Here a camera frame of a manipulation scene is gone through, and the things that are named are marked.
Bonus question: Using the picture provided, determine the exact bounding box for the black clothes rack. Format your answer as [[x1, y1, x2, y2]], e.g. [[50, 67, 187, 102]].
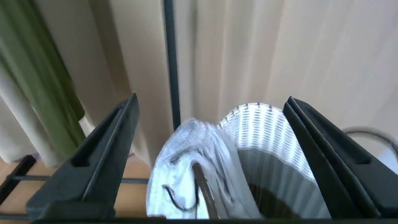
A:
[[0, 0, 182, 218]]

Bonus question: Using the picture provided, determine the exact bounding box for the white laundry basket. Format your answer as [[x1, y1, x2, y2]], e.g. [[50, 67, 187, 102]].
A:
[[191, 101, 398, 220]]

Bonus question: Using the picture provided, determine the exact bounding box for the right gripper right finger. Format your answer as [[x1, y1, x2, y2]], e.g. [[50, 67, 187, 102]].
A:
[[282, 96, 398, 218]]

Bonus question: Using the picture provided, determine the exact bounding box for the green printed t-shirt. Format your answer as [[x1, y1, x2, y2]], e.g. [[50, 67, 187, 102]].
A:
[[0, 0, 86, 160]]

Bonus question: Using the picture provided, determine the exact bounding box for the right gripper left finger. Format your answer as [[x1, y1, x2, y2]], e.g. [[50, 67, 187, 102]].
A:
[[24, 92, 140, 220]]

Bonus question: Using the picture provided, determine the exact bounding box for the pale grey garment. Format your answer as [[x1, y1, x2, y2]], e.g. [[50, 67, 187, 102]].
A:
[[145, 117, 262, 220]]

